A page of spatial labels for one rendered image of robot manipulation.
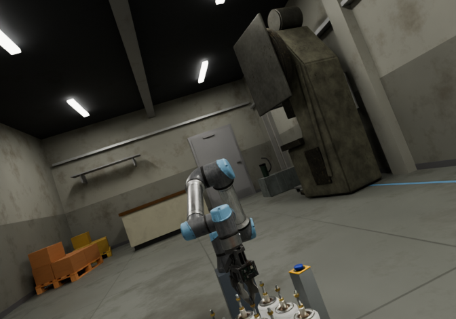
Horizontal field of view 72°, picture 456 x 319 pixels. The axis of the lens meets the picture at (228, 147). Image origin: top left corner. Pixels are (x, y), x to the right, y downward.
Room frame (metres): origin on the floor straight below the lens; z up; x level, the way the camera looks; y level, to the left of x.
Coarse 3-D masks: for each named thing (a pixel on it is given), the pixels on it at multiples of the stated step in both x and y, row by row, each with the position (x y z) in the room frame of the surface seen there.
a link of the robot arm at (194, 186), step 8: (192, 176) 1.55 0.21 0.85; (200, 176) 1.56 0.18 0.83; (192, 184) 1.51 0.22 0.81; (200, 184) 1.53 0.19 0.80; (192, 192) 1.44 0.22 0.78; (200, 192) 1.46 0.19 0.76; (192, 200) 1.38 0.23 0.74; (200, 200) 1.40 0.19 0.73; (192, 208) 1.33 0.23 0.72; (200, 208) 1.34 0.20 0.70; (192, 216) 1.28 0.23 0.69; (200, 216) 1.29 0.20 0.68; (184, 224) 1.25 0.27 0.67; (192, 224) 1.24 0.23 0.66; (200, 224) 1.23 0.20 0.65; (184, 232) 1.24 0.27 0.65; (192, 232) 1.23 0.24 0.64; (200, 232) 1.24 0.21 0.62; (208, 232) 1.25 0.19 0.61
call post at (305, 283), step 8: (304, 272) 1.35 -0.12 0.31; (312, 272) 1.37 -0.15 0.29; (296, 280) 1.37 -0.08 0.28; (304, 280) 1.34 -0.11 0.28; (312, 280) 1.36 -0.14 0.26; (296, 288) 1.39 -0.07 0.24; (304, 288) 1.34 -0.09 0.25; (312, 288) 1.35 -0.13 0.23; (304, 296) 1.35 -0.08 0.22; (312, 296) 1.35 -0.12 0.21; (320, 296) 1.36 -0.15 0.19; (304, 304) 1.37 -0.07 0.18; (312, 304) 1.34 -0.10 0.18; (320, 304) 1.36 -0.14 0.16; (320, 312) 1.35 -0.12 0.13
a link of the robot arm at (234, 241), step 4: (232, 236) 1.13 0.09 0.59; (236, 236) 1.14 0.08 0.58; (220, 240) 1.15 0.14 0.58; (224, 240) 1.13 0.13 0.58; (228, 240) 1.13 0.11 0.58; (232, 240) 1.13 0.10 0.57; (236, 240) 1.13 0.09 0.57; (240, 240) 1.15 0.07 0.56; (224, 244) 1.14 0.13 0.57; (228, 244) 1.13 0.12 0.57; (232, 244) 1.13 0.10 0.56; (236, 244) 1.13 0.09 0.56; (240, 244) 1.15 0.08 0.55; (224, 248) 1.14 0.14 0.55; (228, 248) 1.13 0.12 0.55; (232, 248) 1.13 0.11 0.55
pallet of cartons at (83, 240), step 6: (84, 234) 7.29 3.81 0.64; (72, 240) 7.20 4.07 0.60; (78, 240) 7.24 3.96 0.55; (84, 240) 7.28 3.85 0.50; (90, 240) 7.59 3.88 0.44; (96, 240) 7.52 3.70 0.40; (102, 240) 6.96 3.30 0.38; (78, 246) 7.23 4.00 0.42; (84, 246) 6.91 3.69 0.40; (102, 246) 6.94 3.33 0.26; (108, 246) 6.99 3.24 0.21; (102, 252) 6.93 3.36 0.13; (108, 252) 6.95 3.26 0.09
